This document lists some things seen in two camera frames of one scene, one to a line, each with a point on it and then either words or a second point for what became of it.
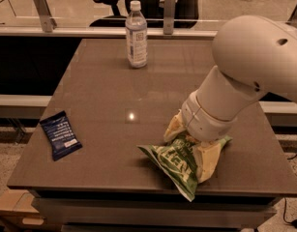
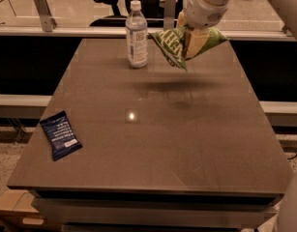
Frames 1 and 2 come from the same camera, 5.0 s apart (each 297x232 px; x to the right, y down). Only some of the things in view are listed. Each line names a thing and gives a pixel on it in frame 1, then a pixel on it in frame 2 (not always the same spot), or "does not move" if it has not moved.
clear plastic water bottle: x=136 y=36 does not move
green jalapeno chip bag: x=177 y=158 to x=171 y=43
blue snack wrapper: x=63 y=142 does not move
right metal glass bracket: x=169 y=11 does not move
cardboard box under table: x=14 y=210 does not move
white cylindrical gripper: x=203 y=124 to x=202 y=14
